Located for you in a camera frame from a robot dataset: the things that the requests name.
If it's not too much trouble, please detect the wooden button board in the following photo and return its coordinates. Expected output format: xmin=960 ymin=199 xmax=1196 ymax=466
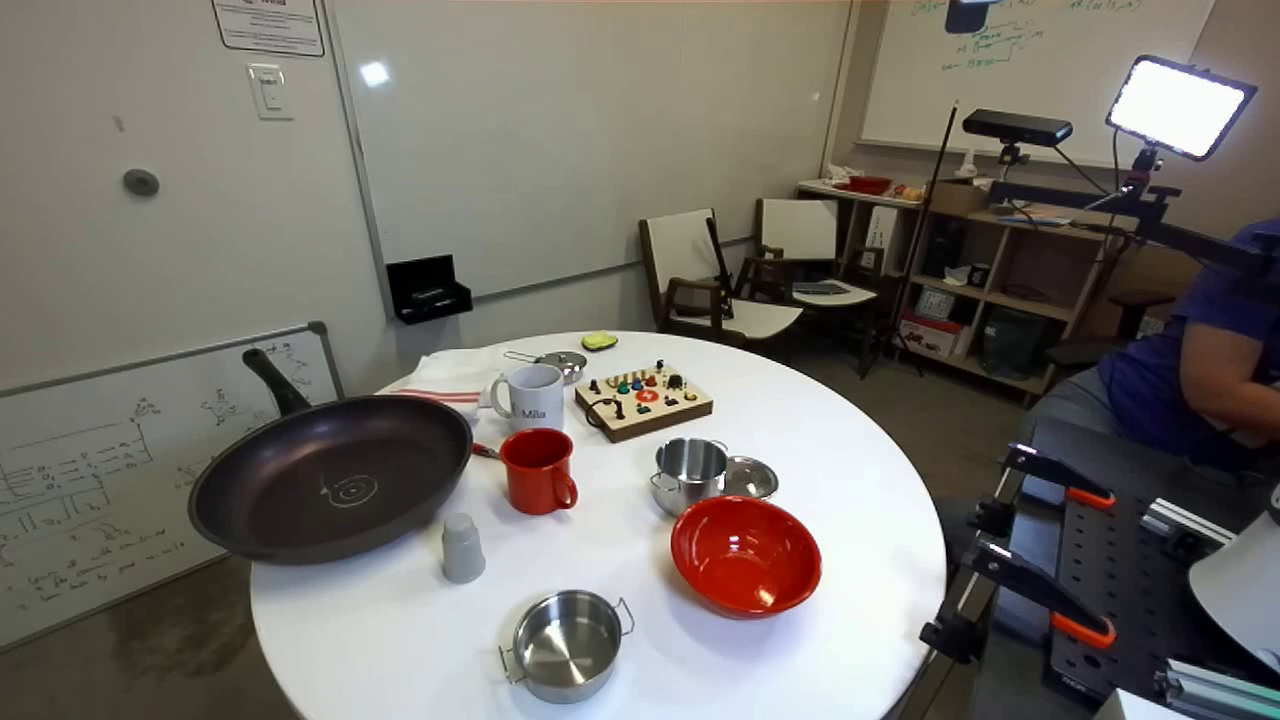
xmin=571 ymin=364 xmax=714 ymax=441

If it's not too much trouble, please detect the steel pot near board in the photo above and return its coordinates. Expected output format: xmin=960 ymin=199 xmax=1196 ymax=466
xmin=654 ymin=435 xmax=729 ymax=514

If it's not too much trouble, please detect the yellow sponge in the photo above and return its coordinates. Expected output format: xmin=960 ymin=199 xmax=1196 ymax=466
xmin=580 ymin=330 xmax=616 ymax=351

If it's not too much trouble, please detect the small steel dish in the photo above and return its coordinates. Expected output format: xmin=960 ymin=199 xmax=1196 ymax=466
xmin=532 ymin=351 xmax=590 ymax=382

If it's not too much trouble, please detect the white wooden chair left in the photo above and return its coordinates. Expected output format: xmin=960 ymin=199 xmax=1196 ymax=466
xmin=642 ymin=206 xmax=802 ymax=349

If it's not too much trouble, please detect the white wooden chair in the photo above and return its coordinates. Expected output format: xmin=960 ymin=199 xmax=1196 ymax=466
xmin=642 ymin=206 xmax=802 ymax=349
xmin=755 ymin=196 xmax=878 ymax=349

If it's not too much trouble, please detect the white ceramic mug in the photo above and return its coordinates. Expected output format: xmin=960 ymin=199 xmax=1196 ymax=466
xmin=492 ymin=364 xmax=566 ymax=430

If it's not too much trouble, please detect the red enamel mug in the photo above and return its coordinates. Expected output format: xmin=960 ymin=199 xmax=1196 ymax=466
xmin=500 ymin=427 xmax=580 ymax=514

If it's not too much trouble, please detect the steel pot lid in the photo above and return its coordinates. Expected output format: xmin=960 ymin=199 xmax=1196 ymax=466
xmin=723 ymin=457 xmax=779 ymax=498

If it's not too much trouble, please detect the white cloth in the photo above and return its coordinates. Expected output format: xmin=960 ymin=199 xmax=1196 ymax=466
xmin=386 ymin=349 xmax=522 ymax=409

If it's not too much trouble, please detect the white wooden chair right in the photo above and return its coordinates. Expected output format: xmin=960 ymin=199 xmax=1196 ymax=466
xmin=755 ymin=196 xmax=878 ymax=349

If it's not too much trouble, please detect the red bowl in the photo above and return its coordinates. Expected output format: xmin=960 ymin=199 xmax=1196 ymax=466
xmin=668 ymin=495 xmax=823 ymax=619

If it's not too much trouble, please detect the grey salt shaker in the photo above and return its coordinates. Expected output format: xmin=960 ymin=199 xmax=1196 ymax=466
xmin=440 ymin=511 xmax=483 ymax=583

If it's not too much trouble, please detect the black frying pan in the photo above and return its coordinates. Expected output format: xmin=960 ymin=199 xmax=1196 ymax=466
xmin=189 ymin=349 xmax=473 ymax=562

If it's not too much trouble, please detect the wooden shelf unit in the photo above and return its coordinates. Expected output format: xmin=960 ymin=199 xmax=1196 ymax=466
xmin=798 ymin=178 xmax=1129 ymax=397

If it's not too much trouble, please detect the black clamp upper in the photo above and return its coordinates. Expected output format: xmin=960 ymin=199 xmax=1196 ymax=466
xmin=969 ymin=445 xmax=1115 ymax=536

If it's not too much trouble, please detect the black clamp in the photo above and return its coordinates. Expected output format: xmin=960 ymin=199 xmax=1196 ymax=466
xmin=969 ymin=445 xmax=1115 ymax=536
xmin=922 ymin=538 xmax=1115 ymax=662

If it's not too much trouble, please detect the black clamp lower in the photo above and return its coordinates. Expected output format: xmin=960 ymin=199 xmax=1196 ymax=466
xmin=922 ymin=538 xmax=1115 ymax=662

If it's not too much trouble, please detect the black mounting table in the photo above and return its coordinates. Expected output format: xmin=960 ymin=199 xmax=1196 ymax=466
xmin=993 ymin=452 xmax=1274 ymax=702

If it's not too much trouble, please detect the person in purple shirt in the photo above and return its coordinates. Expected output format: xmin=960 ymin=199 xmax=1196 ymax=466
xmin=1023 ymin=265 xmax=1280 ymax=481

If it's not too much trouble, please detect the leaning whiteboard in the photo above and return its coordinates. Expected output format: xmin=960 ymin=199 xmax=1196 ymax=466
xmin=0 ymin=318 xmax=342 ymax=647

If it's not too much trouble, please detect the led light panel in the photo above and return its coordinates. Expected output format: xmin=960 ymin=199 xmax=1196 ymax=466
xmin=1103 ymin=55 xmax=1258 ymax=158

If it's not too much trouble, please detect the black wall tray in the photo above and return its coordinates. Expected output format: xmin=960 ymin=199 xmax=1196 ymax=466
xmin=388 ymin=254 xmax=473 ymax=325

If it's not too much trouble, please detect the small steel handled pot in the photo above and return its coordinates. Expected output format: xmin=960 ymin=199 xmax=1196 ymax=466
xmin=498 ymin=587 xmax=637 ymax=702

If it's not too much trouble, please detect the black camera on stand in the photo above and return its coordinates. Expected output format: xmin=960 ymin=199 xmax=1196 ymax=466
xmin=960 ymin=106 xmax=1074 ymax=147

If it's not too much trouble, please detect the wall light switch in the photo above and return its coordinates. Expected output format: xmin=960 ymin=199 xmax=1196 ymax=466
xmin=250 ymin=64 xmax=292 ymax=119

